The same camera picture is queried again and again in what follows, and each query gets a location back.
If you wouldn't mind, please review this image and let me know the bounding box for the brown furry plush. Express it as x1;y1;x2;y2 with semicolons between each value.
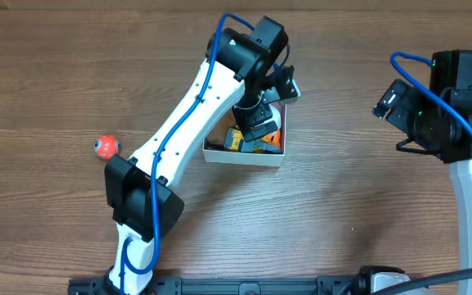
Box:
206;112;236;149

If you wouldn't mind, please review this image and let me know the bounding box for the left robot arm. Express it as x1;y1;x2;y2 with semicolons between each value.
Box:
91;16;298;294

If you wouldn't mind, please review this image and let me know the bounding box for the white orange plush duck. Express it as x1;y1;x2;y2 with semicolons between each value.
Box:
261;107;282;148

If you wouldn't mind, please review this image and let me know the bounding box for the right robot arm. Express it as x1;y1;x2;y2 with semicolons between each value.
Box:
372;49;472;293

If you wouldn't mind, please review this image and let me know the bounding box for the black thick cable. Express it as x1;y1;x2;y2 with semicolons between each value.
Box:
377;263;472;295

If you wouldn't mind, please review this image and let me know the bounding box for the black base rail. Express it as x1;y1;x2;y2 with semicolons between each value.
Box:
66;275;368;295

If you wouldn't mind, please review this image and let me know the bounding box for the yellow toy excavator truck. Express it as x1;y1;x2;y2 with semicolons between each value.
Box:
223;126;282;154

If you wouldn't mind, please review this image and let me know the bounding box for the red eyeball toy ball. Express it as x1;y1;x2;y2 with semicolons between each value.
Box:
93;134;120;161

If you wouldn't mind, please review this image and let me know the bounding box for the white box pink interior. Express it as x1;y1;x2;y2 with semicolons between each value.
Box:
202;102;288;167

